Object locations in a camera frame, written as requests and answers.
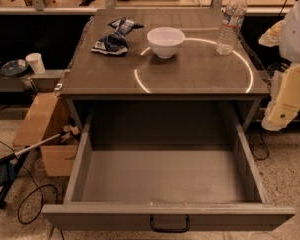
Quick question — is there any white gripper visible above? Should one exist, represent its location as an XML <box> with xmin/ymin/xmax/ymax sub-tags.
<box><xmin>258</xmin><ymin>0</ymin><xmax>300</xmax><ymax>131</ymax></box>

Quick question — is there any clear plastic water bottle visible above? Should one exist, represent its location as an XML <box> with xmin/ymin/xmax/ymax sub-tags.
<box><xmin>216</xmin><ymin>0</ymin><xmax>248</xmax><ymax>55</ymax></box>

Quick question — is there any open grey top drawer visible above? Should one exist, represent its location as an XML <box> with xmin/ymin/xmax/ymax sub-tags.
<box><xmin>43</xmin><ymin>100</ymin><xmax>295</xmax><ymax>231</ymax></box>

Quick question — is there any white ceramic bowl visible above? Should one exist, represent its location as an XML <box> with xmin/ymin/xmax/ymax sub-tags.
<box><xmin>147</xmin><ymin>27</ymin><xmax>185</xmax><ymax>59</ymax></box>

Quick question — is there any crumpled blue chip bag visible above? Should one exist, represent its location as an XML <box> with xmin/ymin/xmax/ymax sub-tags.
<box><xmin>91</xmin><ymin>17</ymin><xmax>143</xmax><ymax>56</ymax></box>

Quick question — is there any cardboard box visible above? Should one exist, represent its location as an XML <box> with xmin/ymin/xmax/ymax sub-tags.
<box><xmin>13</xmin><ymin>92</ymin><xmax>80</xmax><ymax>176</ymax></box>

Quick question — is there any low grey side shelf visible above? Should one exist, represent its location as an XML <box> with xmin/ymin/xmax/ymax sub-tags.
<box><xmin>0</xmin><ymin>69</ymin><xmax>70</xmax><ymax>92</ymax></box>

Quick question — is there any white paper cup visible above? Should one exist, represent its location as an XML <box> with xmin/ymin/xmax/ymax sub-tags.
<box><xmin>26</xmin><ymin>53</ymin><xmax>45</xmax><ymax>74</ymax></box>

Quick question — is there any blue plate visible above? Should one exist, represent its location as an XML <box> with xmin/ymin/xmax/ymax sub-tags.
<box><xmin>0</xmin><ymin>59</ymin><xmax>28</xmax><ymax>78</ymax></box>

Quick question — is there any black cable at right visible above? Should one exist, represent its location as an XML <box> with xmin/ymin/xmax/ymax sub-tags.
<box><xmin>247</xmin><ymin>125</ymin><xmax>270</xmax><ymax>162</ymax></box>

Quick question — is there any black drawer handle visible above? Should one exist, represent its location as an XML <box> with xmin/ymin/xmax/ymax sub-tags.
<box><xmin>149</xmin><ymin>216</ymin><xmax>191</xmax><ymax>233</ymax></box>

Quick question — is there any black cable on floor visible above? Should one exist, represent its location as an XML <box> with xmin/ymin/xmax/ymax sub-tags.
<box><xmin>0</xmin><ymin>132</ymin><xmax>66</xmax><ymax>240</ymax></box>

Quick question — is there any grabber tool with black handle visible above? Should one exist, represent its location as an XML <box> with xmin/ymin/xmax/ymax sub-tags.
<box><xmin>0</xmin><ymin>125</ymin><xmax>80</xmax><ymax>213</ymax></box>

